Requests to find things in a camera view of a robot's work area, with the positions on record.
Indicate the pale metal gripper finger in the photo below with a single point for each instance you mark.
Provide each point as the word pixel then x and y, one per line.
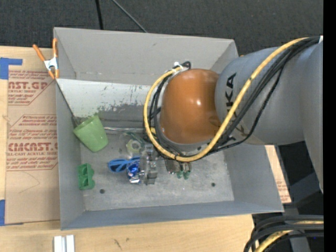
pixel 149 153
pixel 150 174

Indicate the shiny blue foil packet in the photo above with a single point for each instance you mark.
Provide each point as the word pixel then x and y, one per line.
pixel 133 170

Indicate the clear plastic bottle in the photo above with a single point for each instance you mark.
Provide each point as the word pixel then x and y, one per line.
pixel 133 145

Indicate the grey metal bin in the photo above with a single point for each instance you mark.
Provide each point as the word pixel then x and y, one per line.
pixel 183 190

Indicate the blue sunglasses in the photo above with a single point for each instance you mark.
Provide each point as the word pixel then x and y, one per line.
pixel 118 165

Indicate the light green cup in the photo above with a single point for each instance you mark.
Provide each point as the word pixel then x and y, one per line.
pixel 92 134

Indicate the green toy block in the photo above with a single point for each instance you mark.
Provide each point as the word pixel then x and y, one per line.
pixel 86 176

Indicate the brown cardboard board, red print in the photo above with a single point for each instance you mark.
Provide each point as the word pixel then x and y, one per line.
pixel 29 182

